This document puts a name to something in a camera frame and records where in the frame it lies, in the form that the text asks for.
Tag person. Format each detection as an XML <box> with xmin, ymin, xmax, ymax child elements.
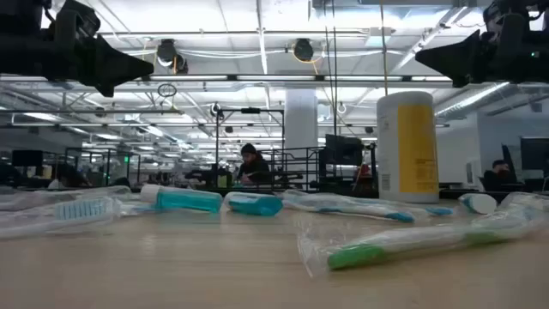
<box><xmin>46</xmin><ymin>162</ymin><xmax>91</xmax><ymax>190</ymax></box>
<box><xmin>238</xmin><ymin>143</ymin><xmax>272</xmax><ymax>186</ymax></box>
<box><xmin>483</xmin><ymin>159</ymin><xmax>522</xmax><ymax>192</ymax></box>

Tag black metal table frame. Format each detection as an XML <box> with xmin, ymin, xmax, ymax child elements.
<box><xmin>128</xmin><ymin>184</ymin><xmax>549</xmax><ymax>202</ymax></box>

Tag black ceiling camera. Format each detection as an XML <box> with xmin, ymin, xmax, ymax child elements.
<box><xmin>156</xmin><ymin>38</ymin><xmax>189</xmax><ymax>74</ymax></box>
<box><xmin>293</xmin><ymin>38</ymin><xmax>315</xmax><ymax>62</ymax></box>

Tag black hanging cable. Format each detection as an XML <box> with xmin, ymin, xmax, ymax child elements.
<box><xmin>323</xmin><ymin>0</ymin><xmax>334</xmax><ymax>135</ymax></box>
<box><xmin>332</xmin><ymin>0</ymin><xmax>340</xmax><ymax>177</ymax></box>

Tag orange toothbrush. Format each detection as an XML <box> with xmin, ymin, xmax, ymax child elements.
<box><xmin>499</xmin><ymin>191</ymin><xmax>549</xmax><ymax>215</ymax></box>

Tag green toothbrush in clear bag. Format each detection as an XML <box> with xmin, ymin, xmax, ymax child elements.
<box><xmin>297</xmin><ymin>209</ymin><xmax>549</xmax><ymax>278</ymax></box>

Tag black monitor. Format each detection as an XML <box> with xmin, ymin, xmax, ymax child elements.
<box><xmin>11</xmin><ymin>149</ymin><xmax>44</xmax><ymax>167</ymax></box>
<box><xmin>520</xmin><ymin>136</ymin><xmax>549</xmax><ymax>171</ymax></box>
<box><xmin>324</xmin><ymin>133</ymin><xmax>365</xmax><ymax>167</ymax></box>

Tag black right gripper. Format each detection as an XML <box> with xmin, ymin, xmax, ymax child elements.
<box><xmin>414</xmin><ymin>28</ymin><xmax>549</xmax><ymax>88</ymax></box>

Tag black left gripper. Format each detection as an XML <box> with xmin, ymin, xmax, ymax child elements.
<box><xmin>0</xmin><ymin>33</ymin><xmax>154</xmax><ymax>98</ymax></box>

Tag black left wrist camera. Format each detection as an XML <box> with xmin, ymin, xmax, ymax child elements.
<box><xmin>51</xmin><ymin>0</ymin><xmax>102</xmax><ymax>45</ymax></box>

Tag white yellow-label wipes canister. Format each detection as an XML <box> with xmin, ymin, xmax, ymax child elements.
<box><xmin>376</xmin><ymin>90</ymin><xmax>440</xmax><ymax>204</ymax></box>

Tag white square pillar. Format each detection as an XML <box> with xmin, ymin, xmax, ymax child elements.
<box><xmin>285</xmin><ymin>88</ymin><xmax>319</xmax><ymax>151</ymax></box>

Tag black wire rack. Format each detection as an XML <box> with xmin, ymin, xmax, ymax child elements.
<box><xmin>256</xmin><ymin>147</ymin><xmax>323</xmax><ymax>193</ymax></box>

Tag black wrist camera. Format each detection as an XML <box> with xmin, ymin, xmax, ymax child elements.
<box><xmin>482</xmin><ymin>0</ymin><xmax>535</xmax><ymax>49</ymax></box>
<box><xmin>51</xmin><ymin>0</ymin><xmax>102</xmax><ymax>45</ymax></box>

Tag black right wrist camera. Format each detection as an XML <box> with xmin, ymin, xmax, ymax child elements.
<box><xmin>482</xmin><ymin>0</ymin><xmax>535</xmax><ymax>49</ymax></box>

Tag white toothbrush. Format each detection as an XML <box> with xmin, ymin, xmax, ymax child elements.
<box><xmin>0</xmin><ymin>185</ymin><xmax>133</xmax><ymax>212</ymax></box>

